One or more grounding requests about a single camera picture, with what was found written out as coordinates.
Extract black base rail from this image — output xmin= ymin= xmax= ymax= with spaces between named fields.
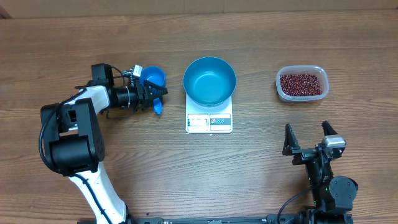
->
xmin=77 ymin=214 xmax=308 ymax=224

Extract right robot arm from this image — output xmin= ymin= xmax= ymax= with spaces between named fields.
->
xmin=277 ymin=121 xmax=358 ymax=223

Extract red beans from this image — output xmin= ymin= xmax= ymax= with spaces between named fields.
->
xmin=280 ymin=73 xmax=322 ymax=96

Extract teal metal bowl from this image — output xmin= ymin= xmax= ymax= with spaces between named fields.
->
xmin=183 ymin=57 xmax=237 ymax=107

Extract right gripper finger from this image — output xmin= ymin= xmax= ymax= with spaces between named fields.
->
xmin=282 ymin=123 xmax=300 ymax=156
xmin=322 ymin=121 xmax=338 ymax=136

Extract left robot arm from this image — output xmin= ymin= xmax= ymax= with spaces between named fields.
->
xmin=39 ymin=63 xmax=168 ymax=223

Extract clear plastic container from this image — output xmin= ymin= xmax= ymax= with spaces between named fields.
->
xmin=275 ymin=65 xmax=329 ymax=103

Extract white digital kitchen scale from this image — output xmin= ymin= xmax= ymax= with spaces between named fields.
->
xmin=185 ymin=96 xmax=233 ymax=134

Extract blue plastic measuring scoop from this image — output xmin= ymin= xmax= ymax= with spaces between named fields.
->
xmin=139 ymin=66 xmax=166 ymax=114

